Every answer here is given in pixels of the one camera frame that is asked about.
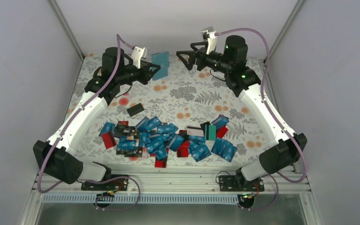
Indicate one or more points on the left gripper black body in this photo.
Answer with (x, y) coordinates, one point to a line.
(122, 76)

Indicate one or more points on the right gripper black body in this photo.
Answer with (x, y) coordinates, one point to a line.
(221, 64)

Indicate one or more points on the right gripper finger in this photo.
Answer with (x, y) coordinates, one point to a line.
(188, 58)
(199, 47)

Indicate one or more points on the blue leather card holder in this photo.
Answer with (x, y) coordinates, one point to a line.
(161, 59)

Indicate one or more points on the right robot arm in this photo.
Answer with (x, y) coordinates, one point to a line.
(285, 145)

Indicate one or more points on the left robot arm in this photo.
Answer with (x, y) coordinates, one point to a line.
(56, 156)

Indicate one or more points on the white red translucent card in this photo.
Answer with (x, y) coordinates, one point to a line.
(125, 100)

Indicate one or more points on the blue card far left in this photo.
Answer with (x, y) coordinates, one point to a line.
(107, 128)

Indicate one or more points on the black visa card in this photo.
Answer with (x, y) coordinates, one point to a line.
(121, 131)

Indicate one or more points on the red card left side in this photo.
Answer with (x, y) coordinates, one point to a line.
(109, 140)

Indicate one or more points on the teal black stripe card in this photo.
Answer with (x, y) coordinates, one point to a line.
(210, 132)

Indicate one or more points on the red card right side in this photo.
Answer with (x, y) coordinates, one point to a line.
(221, 132)

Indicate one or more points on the red card front centre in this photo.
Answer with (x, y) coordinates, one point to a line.
(160, 163)

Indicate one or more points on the blue cards right stack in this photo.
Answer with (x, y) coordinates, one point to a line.
(224, 149)

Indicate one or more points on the floral patterned table mat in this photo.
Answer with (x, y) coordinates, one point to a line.
(183, 98)

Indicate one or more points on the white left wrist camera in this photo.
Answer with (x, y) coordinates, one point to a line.
(137, 55)

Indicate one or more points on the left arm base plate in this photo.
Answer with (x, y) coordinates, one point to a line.
(115, 185)

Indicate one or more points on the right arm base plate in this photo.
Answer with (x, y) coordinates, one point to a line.
(236, 183)

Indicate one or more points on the aluminium rail frame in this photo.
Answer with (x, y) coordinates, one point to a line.
(186, 180)

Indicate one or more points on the grey perforated cable duct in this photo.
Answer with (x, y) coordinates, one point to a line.
(143, 199)

